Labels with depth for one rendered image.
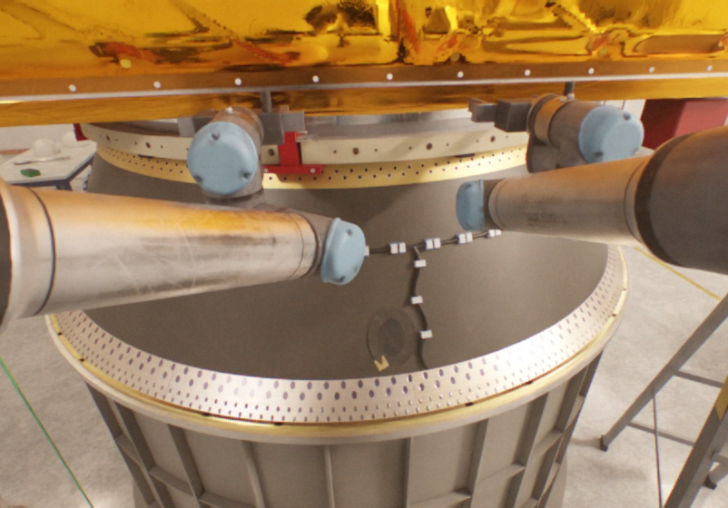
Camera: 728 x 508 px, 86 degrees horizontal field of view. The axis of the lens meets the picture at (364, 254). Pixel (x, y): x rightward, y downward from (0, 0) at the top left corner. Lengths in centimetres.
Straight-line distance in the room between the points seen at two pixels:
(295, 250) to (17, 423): 282
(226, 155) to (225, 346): 57
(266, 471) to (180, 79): 91
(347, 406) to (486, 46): 81
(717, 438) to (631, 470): 114
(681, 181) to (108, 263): 35
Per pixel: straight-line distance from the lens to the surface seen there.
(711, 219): 30
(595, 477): 247
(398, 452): 107
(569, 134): 64
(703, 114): 141
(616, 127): 61
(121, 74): 95
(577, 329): 121
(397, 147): 84
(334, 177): 88
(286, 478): 115
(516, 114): 74
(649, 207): 33
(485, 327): 99
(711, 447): 150
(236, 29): 84
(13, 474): 286
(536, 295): 109
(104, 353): 122
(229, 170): 48
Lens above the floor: 190
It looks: 29 degrees down
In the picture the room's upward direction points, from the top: 1 degrees counter-clockwise
